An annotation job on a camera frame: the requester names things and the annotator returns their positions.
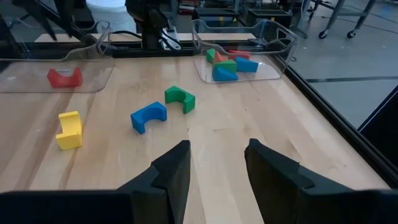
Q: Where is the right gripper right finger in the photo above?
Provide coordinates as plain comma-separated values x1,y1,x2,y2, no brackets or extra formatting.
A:
244,138,398,224

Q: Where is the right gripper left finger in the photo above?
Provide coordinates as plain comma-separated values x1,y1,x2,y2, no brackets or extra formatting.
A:
0,139,192,224

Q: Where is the yellow arch block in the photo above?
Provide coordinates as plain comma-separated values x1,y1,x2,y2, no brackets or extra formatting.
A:
55,111,84,151

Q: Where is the blue arch block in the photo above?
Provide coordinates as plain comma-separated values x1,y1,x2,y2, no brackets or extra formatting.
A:
130,101,168,135

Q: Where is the red arch block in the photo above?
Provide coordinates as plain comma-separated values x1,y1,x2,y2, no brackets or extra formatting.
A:
46,67,83,88

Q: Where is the blue wedge block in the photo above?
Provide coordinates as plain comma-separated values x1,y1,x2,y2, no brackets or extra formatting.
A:
235,56,259,73

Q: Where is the small blue block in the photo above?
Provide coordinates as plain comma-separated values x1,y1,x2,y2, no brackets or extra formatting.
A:
211,66,239,83

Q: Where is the green triangle block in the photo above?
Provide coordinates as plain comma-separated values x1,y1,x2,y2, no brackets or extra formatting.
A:
213,59,238,73

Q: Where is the small red block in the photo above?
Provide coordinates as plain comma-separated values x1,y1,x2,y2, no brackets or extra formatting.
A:
227,49,252,61

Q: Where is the black folding partition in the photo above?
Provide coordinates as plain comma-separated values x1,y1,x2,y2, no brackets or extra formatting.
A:
357,83,398,167

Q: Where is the clear plastic bin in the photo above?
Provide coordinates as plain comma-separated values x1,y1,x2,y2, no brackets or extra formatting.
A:
190,18,299,84
0,21,115,94

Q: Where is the green arch block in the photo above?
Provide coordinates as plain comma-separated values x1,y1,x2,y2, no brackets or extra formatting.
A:
164,85,197,114

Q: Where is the black storage crate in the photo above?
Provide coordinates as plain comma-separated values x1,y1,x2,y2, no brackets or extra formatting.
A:
193,7,240,28
247,8,294,32

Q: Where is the rolling work table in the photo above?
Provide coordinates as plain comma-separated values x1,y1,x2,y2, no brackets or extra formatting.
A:
306,0,379,40

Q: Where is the white bucket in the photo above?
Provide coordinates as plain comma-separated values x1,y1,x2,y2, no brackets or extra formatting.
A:
85,0,137,34

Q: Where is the silver clamp bracket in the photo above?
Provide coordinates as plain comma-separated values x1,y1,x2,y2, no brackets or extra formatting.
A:
160,26,183,52

